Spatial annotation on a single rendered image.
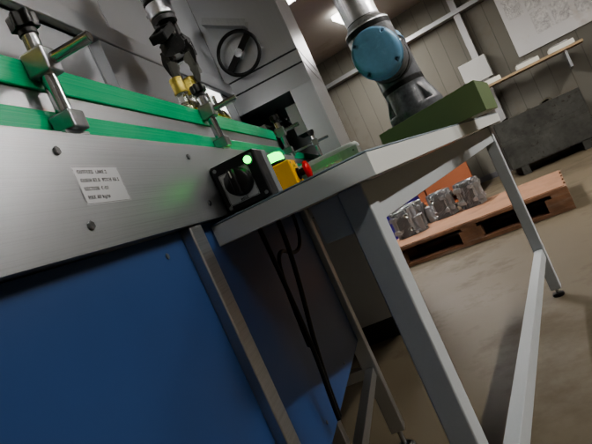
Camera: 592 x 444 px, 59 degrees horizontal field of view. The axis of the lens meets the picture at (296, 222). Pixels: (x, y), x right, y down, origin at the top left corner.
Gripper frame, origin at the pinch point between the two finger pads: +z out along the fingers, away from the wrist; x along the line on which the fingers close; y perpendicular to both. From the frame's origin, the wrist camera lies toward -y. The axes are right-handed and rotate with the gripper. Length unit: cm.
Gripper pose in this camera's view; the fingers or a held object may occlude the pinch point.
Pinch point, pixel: (189, 82)
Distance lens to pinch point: 153.6
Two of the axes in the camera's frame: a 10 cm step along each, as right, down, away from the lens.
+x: -8.9, 4.0, 2.0
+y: 1.8, -1.0, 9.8
